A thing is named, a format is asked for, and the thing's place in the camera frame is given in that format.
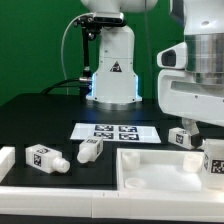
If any black cable on table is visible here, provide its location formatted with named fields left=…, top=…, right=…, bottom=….
left=40, top=79, right=88, bottom=96

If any white marker sheet with tags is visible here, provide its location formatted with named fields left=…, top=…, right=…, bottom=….
left=70, top=123, right=161, bottom=143

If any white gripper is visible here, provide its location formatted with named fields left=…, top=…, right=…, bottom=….
left=157, top=42, right=224, bottom=148

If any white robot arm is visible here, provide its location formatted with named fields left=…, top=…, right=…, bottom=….
left=157, top=0, right=224, bottom=149

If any white left fence bar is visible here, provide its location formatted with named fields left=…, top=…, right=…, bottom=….
left=0, top=146, right=15, bottom=183

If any grey camera on black stand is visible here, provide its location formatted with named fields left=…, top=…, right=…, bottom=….
left=73, top=12, right=126, bottom=93

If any white fence bar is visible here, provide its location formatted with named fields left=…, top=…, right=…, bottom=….
left=0, top=146, right=15, bottom=183
left=0, top=187, right=224, bottom=223

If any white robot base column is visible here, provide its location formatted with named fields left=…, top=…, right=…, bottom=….
left=81, top=0, right=158, bottom=110

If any grey camera cable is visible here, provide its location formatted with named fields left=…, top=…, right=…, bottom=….
left=60, top=12, right=94, bottom=96

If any white front fence bar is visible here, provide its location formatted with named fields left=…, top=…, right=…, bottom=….
left=0, top=187, right=224, bottom=223

